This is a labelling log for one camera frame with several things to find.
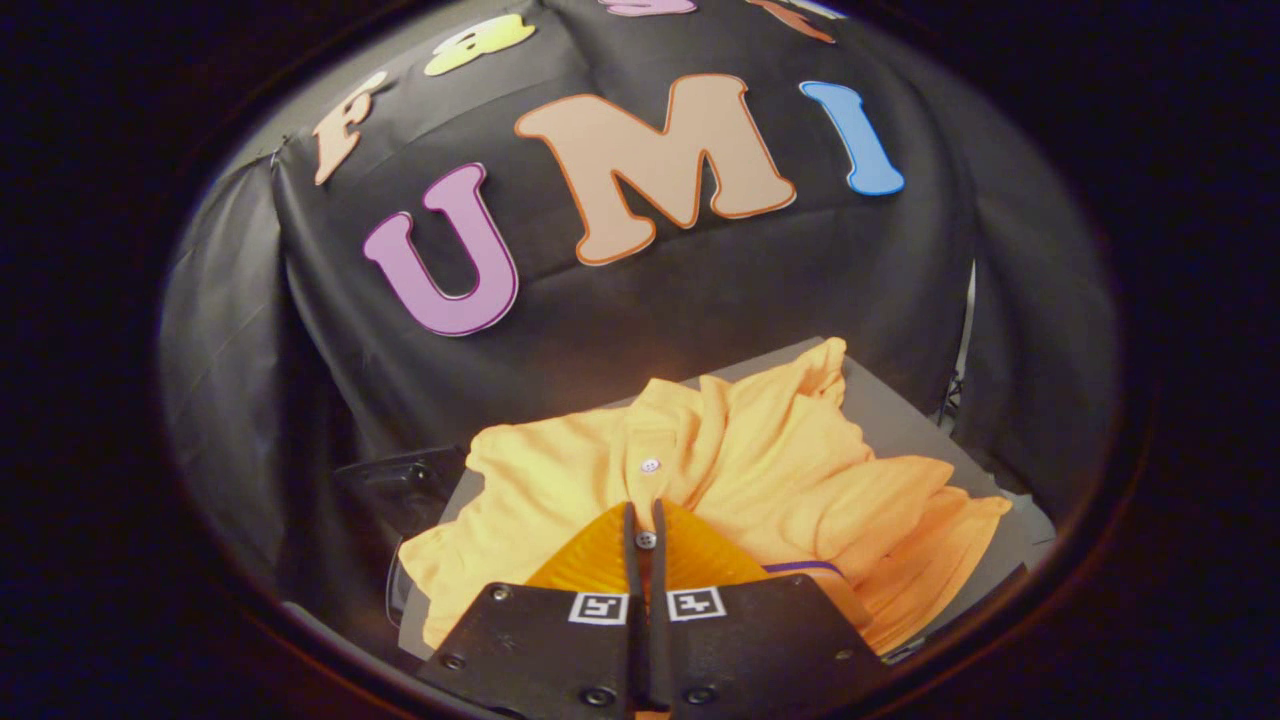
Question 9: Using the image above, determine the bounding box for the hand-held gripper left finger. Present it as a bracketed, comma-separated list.
[415, 500, 651, 717]

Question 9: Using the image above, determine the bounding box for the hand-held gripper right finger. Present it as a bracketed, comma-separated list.
[650, 498, 887, 717]

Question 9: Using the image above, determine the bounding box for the orange polo shirt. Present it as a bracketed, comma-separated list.
[398, 337, 1013, 656]

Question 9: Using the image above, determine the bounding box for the cream cabinet with grey top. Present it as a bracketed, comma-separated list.
[398, 337, 1058, 666]

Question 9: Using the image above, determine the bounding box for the black backdrop cloth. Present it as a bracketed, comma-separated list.
[160, 0, 1121, 601]

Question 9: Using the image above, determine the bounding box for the metal backdrop stand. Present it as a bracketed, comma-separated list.
[938, 258, 978, 426]

